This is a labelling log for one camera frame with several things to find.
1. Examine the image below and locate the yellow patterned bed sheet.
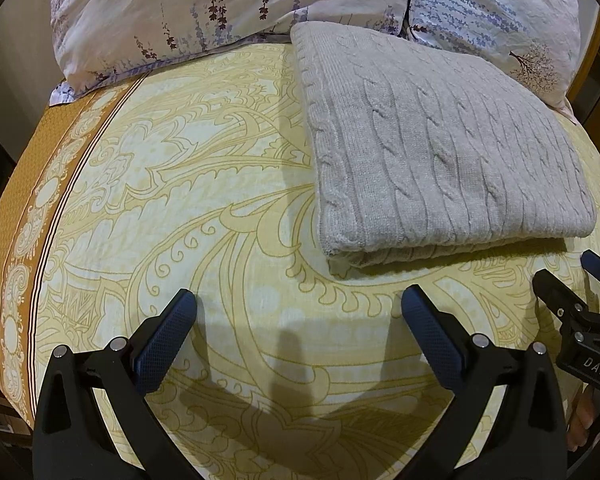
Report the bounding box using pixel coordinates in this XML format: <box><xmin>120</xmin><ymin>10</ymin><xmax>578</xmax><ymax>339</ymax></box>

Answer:
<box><xmin>0</xmin><ymin>42</ymin><xmax>600</xmax><ymax>480</ymax></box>

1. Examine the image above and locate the person's right hand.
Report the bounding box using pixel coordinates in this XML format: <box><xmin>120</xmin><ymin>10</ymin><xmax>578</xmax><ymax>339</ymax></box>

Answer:
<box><xmin>564</xmin><ymin>384</ymin><xmax>600</xmax><ymax>455</ymax></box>

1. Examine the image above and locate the grey cable-knit sweater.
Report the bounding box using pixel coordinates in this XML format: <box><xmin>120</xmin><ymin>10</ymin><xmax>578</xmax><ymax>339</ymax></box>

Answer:
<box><xmin>290</xmin><ymin>22</ymin><xmax>597</xmax><ymax>268</ymax></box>

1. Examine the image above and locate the lavender sprig print pillow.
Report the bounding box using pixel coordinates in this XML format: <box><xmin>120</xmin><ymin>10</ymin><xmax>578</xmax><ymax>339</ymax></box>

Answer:
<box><xmin>47</xmin><ymin>0</ymin><xmax>417</xmax><ymax>107</ymax></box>

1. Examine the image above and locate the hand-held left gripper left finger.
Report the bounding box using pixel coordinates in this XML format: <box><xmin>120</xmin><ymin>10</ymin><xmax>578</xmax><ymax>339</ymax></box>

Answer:
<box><xmin>32</xmin><ymin>288</ymin><xmax>197</xmax><ymax>480</ymax></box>

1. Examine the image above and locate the wooden bed frame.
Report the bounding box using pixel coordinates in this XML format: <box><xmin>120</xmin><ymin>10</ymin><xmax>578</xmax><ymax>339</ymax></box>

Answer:
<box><xmin>565</xmin><ymin>5</ymin><xmax>600</xmax><ymax>126</ymax></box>

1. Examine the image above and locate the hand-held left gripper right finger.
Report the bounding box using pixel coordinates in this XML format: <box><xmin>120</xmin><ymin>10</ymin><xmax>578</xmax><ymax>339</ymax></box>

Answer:
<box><xmin>401</xmin><ymin>285</ymin><xmax>568</xmax><ymax>480</ymax></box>

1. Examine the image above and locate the tree print pillow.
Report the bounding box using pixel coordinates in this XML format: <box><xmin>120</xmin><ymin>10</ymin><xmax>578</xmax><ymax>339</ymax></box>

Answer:
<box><xmin>405</xmin><ymin>0</ymin><xmax>582</xmax><ymax>122</ymax></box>

